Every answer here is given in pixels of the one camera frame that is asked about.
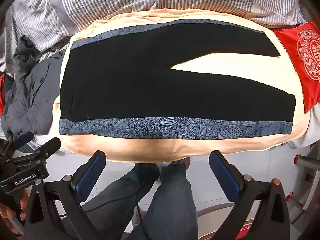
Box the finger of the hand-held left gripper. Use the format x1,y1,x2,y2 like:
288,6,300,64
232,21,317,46
27,137,62,165
11,131,34,150

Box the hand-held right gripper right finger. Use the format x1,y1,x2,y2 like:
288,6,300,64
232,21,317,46
209,151,291,240

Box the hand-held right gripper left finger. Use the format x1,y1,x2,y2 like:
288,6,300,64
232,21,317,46
24,151,107,240

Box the black pants with blue trim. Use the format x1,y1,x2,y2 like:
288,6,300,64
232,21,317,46
59,19,296,139

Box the person's left hand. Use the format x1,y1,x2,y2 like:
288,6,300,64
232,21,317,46
0,189,30,233

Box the person's left leg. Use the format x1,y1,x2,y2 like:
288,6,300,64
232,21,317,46
81,162,161,240

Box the person's leg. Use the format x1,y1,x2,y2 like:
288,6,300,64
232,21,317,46
125,161,198,240
81,162,161,240

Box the brown shoe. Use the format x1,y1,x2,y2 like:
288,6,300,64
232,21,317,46
172,157,191,171

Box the grey jacket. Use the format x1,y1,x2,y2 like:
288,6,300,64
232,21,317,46
1,35,72,142

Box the red cloth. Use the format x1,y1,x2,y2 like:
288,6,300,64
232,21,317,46
0,74,6,112

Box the person's right leg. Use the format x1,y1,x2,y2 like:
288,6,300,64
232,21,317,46
125,161,198,240

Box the grey metal bar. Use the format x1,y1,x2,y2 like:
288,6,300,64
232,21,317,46
297,154,320,172

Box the peach blanket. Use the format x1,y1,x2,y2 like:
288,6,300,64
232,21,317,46
51,8,313,162

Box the red patterned pillow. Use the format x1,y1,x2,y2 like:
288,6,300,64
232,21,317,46
273,22,320,114

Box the grey striped duvet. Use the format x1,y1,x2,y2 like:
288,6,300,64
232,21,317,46
0,0,307,74

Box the black cable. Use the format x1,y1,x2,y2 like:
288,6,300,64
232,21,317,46
85,170,151,233

